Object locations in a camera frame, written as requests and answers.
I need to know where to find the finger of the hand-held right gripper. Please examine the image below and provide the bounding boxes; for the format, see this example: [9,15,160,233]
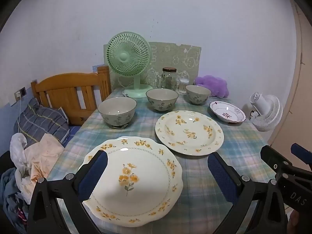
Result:
[291,143,312,171]
[260,145,293,176]

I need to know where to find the green cartoon print board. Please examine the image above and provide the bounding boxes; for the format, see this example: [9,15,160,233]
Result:
[104,41,202,90]

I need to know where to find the wooden chair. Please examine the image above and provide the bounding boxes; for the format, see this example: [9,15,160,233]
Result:
[30,66,112,126]

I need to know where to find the dark blue clothes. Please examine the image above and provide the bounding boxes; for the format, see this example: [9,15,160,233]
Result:
[0,168,32,234]

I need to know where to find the white fan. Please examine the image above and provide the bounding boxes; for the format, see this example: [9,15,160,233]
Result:
[249,92,283,132]

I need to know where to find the round yellow floral plate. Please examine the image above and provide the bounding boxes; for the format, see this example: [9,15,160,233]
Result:
[155,110,224,156]

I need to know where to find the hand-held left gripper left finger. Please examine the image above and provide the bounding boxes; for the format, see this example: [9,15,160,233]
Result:
[26,149,109,234]

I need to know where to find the green desk fan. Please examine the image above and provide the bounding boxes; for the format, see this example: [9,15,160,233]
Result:
[104,31,154,98]

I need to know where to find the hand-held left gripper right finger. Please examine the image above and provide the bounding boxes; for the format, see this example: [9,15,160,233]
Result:
[207,152,289,234]

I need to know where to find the glass jar with brown lid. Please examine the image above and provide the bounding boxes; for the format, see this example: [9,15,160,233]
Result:
[162,67,177,90]

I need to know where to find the cotton swab container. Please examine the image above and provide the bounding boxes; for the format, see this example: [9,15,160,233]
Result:
[178,76,190,93]

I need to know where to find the wall socket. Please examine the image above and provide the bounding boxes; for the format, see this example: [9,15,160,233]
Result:
[14,86,27,102]

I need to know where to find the purple plush toy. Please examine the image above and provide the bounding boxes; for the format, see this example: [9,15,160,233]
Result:
[194,76,230,97]

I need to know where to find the clear glass mug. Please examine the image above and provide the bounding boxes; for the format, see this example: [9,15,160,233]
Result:
[156,74,168,89]

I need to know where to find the white cloth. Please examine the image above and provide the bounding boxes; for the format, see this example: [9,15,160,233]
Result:
[10,134,28,168]

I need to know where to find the peach cloth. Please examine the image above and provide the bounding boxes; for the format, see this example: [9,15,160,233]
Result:
[24,134,65,191]

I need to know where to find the grey floral ceramic bowl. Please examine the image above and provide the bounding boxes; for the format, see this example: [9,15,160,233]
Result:
[98,97,137,127]
[146,88,179,113]
[185,85,211,106]

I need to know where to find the beige door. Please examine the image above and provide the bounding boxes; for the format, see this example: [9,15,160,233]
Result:
[267,0,312,152]

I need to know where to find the blue plaid pillow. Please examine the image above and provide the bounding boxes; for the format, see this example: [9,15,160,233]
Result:
[13,97,70,149]

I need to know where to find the red patterned white plate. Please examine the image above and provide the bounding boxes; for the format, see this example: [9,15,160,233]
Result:
[210,101,246,123]

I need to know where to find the scalloped yellow floral plate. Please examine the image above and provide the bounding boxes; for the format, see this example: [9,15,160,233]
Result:
[82,136,184,228]

